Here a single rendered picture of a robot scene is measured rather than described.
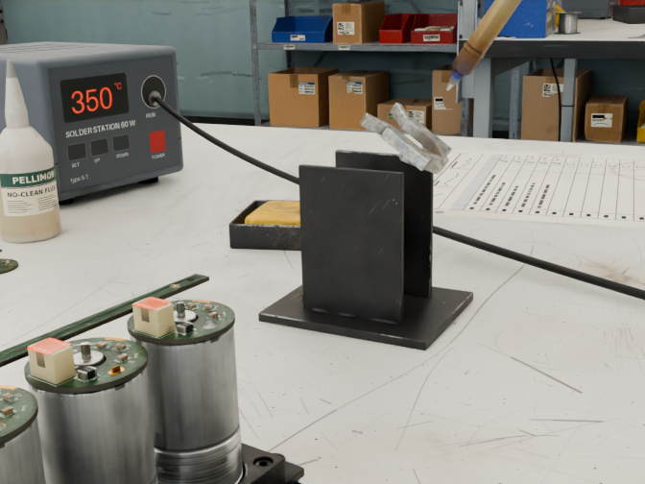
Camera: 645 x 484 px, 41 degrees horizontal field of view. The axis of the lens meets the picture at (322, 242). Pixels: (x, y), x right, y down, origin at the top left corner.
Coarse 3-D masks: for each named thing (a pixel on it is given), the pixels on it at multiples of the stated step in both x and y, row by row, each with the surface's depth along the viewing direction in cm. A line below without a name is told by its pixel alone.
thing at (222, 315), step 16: (192, 304) 21; (208, 304) 21; (224, 304) 21; (128, 320) 20; (208, 320) 20; (224, 320) 20; (144, 336) 19; (160, 336) 19; (176, 336) 19; (192, 336) 19; (208, 336) 19
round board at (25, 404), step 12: (0, 396) 17; (12, 396) 16; (24, 396) 17; (0, 408) 16; (12, 408) 16; (24, 408) 16; (36, 408) 16; (0, 420) 16; (12, 420) 16; (24, 420) 16; (0, 432) 15; (12, 432) 15
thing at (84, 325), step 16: (160, 288) 22; (176, 288) 22; (128, 304) 21; (80, 320) 20; (96, 320) 20; (112, 320) 21; (48, 336) 19; (64, 336) 19; (0, 352) 19; (16, 352) 19
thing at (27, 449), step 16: (32, 432) 16; (0, 448) 15; (16, 448) 15; (32, 448) 16; (0, 464) 15; (16, 464) 16; (32, 464) 16; (0, 480) 15; (16, 480) 16; (32, 480) 16
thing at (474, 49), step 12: (504, 0) 31; (516, 0) 31; (492, 12) 31; (504, 12) 31; (480, 24) 31; (492, 24) 31; (504, 24) 31; (480, 36) 31; (492, 36) 31; (468, 48) 32; (480, 48) 32; (456, 60) 32; (468, 60) 32; (468, 72) 32
